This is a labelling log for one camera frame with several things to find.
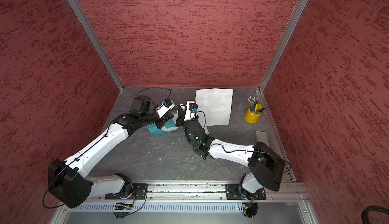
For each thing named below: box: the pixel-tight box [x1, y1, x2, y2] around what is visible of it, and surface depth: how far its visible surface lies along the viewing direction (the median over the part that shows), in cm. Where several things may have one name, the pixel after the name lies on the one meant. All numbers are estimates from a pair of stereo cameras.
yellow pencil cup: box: [245, 104, 265, 125], surface depth 97 cm
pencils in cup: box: [247, 95, 265, 115], surface depth 96 cm
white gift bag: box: [194, 88, 234, 127], surface depth 91 cm
